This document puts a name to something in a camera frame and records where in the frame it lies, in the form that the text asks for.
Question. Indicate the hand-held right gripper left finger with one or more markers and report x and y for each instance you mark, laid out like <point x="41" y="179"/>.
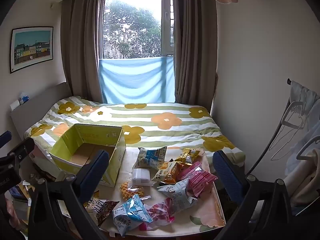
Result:
<point x="96" y="168"/>

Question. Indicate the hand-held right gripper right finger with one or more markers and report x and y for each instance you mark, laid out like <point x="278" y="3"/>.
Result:
<point x="226" y="175"/>

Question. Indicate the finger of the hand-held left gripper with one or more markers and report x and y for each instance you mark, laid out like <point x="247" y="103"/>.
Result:
<point x="21" y="148"/>
<point x="5" y="138"/>

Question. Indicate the yellow-green cardboard box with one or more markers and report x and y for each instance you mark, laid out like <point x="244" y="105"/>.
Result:
<point x="113" y="160"/>

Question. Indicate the white translucent snack packet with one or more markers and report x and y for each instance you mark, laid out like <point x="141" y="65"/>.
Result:
<point x="141" y="177"/>

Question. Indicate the grey-white snack packet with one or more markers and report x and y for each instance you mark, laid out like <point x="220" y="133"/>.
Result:
<point x="178" y="193"/>

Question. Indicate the blue-white snack packet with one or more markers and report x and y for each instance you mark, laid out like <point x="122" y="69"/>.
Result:
<point x="130" y="212"/>
<point x="150" y="158"/>

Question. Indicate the orange-white snack packet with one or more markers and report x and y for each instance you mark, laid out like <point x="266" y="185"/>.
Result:
<point x="170" y="173"/>

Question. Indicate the pile of small boxes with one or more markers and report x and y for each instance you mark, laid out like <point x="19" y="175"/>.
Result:
<point x="18" y="200"/>

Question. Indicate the cream floral tablecloth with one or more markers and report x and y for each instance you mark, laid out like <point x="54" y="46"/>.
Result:
<point x="208" y="210"/>

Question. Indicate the brown snack bag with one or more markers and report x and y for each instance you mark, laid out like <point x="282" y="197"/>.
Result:
<point x="102" y="208"/>

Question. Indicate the clear waffle snack packet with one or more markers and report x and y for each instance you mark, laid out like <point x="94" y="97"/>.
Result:
<point x="131" y="192"/>

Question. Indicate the gold snack packet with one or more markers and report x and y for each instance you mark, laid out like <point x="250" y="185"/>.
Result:
<point x="187" y="155"/>

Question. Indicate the blue-white tissue pack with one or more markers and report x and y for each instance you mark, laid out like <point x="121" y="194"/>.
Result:
<point x="24" y="98"/>

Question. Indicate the grey bed headboard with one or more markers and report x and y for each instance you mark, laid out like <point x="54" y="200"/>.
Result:
<point x="37" y="105"/>

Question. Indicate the black clothes rack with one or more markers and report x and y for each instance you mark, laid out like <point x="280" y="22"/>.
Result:
<point x="270" y="142"/>

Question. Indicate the striped floral blanket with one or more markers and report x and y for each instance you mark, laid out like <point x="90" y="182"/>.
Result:
<point x="160" y="127"/>

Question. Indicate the clear pink snack packet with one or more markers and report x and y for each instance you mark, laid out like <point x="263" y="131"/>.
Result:
<point x="160" y="212"/>

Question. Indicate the light blue cloth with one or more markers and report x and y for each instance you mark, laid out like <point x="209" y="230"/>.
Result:
<point x="136" y="80"/>

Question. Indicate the grey hanging garment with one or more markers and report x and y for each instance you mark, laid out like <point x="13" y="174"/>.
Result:
<point x="306" y="97"/>

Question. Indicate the brown curtain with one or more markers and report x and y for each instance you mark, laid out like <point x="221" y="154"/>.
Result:
<point x="195" y="50"/>
<point x="80" y="47"/>

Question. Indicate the window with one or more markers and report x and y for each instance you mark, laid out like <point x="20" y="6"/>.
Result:
<point x="164" y="17"/>

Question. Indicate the framed wall picture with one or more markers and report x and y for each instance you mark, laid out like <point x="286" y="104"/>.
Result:
<point x="32" y="48"/>

